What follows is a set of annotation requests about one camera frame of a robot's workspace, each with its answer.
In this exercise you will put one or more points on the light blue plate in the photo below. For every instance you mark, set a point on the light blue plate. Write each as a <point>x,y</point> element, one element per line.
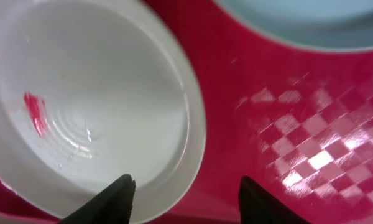
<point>336,26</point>

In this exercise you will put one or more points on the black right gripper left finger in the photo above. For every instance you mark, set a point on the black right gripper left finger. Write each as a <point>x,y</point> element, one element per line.
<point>112,205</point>

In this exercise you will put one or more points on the red plastic tray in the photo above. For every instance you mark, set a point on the red plastic tray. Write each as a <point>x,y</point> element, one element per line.
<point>298,123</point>

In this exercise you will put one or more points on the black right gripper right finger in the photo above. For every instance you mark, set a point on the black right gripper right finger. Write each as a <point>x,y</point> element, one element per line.
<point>258,206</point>

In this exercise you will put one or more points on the white plate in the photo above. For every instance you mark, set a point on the white plate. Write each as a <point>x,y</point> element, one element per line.
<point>90,91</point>

